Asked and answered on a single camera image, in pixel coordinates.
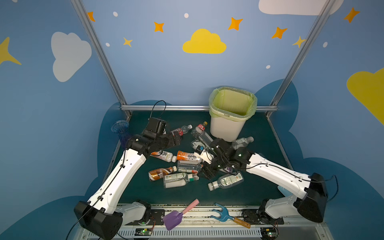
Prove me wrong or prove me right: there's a small white label bottle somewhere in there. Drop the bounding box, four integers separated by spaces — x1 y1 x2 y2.
191 139 205 150

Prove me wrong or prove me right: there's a circuit board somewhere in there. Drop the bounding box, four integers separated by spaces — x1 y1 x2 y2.
260 228 279 240
135 229 153 237

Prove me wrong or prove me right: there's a right circuit board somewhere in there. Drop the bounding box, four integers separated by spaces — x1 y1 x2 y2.
260 228 279 240

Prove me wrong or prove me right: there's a clear bottle green cap band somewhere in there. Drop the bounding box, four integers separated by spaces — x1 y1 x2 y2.
198 132 214 148

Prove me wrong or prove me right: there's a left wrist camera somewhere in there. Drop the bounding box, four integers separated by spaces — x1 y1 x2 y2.
142 118 167 140

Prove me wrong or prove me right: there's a green bin liner bag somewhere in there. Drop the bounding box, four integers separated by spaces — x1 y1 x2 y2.
209 87 258 122

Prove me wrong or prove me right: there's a brown tea bottle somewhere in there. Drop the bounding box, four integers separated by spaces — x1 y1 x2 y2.
148 166 177 181

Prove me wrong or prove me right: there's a clear bottle by bin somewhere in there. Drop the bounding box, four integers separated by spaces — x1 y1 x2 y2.
232 137 254 150

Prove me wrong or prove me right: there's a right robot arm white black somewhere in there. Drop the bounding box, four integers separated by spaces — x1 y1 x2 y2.
202 139 329 224

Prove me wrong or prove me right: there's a blue garden fork wooden handle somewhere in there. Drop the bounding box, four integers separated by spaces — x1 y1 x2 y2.
210 203 251 229

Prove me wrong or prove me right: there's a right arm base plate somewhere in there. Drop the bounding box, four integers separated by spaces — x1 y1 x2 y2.
242 209 284 225

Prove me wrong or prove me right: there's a purple toy shovel pink handle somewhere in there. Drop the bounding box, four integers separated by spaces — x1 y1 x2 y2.
163 199 200 231

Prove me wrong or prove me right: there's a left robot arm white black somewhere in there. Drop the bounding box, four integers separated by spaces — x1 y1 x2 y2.
74 133 181 240

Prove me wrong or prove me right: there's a left circuit board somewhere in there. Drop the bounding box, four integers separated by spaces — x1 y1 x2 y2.
135 229 153 237

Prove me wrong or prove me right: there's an orange white bottle left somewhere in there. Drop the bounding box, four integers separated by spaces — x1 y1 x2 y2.
151 150 177 163

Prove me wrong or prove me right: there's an aluminium frame rear rail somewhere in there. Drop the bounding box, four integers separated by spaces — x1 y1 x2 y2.
120 104 279 112

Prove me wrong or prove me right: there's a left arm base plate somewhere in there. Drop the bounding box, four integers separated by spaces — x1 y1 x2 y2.
126 209 165 226

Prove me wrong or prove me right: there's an orange label white bottle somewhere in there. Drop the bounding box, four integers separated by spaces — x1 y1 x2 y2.
177 151 202 163

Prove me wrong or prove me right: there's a clear bottle white green label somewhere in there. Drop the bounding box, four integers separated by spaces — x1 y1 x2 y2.
164 173 200 189

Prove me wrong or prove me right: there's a clear bottle red green label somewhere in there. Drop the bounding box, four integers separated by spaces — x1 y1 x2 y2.
177 161 202 174

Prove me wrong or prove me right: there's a white trash bin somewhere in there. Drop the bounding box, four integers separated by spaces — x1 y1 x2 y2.
210 117 246 142

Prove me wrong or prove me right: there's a purple plastic vase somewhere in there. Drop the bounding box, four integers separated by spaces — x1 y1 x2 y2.
111 120 133 148

